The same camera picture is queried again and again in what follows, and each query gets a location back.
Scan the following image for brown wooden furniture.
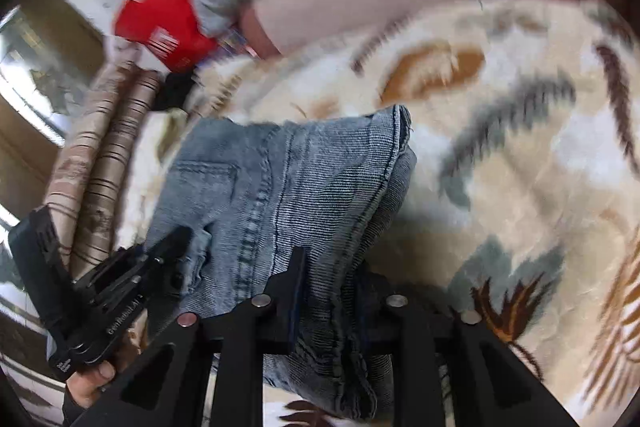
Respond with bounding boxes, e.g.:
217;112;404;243
0;0;107;228

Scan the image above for cream leaf printed blanket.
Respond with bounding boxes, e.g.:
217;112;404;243
125;0;640;427

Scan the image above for small black object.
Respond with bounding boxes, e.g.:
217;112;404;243
150;72;200;112

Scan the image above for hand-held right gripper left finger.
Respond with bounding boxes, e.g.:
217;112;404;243
75;247;307;427

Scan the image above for striped beige rolled mat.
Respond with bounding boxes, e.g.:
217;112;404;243
70;71;162;284
42;61;137;269

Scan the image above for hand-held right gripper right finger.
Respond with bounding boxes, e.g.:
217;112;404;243
357;278;581;427

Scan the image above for red plastic bag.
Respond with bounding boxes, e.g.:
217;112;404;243
113;0;222;74

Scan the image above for person's left hand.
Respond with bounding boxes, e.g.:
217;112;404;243
65;359;119;409

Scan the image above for blue denim pants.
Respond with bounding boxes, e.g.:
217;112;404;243
144;104;419;423

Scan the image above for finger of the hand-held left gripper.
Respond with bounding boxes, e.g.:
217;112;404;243
149;252;212;309
144;226;194;269

